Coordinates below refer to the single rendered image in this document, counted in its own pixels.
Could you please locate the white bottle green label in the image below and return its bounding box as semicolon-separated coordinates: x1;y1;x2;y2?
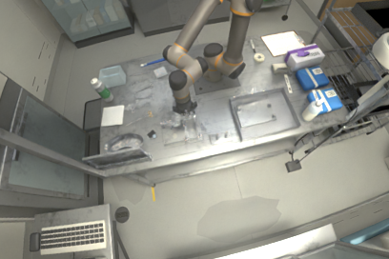
90;77;114;103

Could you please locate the silver laptop keyboard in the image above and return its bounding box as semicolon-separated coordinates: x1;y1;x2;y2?
29;219;108;253

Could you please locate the black bin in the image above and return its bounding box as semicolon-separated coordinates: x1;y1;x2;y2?
82;97;103;132

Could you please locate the glass door cabinet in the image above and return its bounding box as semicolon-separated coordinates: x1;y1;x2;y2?
25;0;135;49

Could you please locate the small grey square pad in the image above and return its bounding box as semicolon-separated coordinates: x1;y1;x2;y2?
153;66;169;79

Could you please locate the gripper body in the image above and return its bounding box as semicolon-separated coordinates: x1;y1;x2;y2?
173;99;198;115

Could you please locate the glass panel door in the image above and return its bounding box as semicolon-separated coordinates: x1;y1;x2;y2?
0;74;107;201

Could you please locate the small white device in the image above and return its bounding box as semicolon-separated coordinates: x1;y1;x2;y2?
271;62;289;75

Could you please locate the black foot pedal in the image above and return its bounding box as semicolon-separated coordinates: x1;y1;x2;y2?
284;159;302;173

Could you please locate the white squeeze bottle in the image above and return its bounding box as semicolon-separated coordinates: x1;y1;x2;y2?
301;99;324;123

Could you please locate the white gauze pad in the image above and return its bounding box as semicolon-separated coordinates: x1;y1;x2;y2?
100;104;126;128

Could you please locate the steel work plate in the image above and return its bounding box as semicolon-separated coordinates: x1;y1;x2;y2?
163;116;205;147

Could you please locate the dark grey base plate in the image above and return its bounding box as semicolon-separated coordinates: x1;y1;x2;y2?
194;75;241;96

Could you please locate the round black floor drain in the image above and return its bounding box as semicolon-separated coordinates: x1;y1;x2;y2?
114;206;131;224

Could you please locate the translucent blue container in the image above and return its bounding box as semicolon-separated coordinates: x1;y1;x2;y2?
98;65;128;89

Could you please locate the grey computer cart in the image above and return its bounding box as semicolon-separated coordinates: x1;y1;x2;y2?
23;203;116;259

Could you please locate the steel kidney basin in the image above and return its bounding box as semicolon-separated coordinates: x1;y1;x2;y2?
107;132;145;153

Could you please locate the blue pen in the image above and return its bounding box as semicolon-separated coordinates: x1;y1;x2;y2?
140;57;167;68

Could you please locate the white ruler strip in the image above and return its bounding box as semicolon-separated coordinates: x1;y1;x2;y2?
283;73;294;95

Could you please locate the steel nest tray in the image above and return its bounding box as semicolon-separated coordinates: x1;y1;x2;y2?
229;88;301;142

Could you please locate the thin steel instrument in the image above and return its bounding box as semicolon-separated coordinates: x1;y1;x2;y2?
125;111;154;128

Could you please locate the clipboard with white paper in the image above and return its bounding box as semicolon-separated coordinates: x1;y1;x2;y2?
260;30;306;58

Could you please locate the blue box white label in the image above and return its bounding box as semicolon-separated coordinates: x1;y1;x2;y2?
306;88;344;115
296;66;331;92

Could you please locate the wire shelf cart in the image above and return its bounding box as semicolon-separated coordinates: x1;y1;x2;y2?
310;0;389;147

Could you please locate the white and purple box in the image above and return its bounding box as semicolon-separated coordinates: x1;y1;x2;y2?
283;43;326;72

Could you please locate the flat steel tray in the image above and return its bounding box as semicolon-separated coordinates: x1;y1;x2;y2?
81;148;154;170

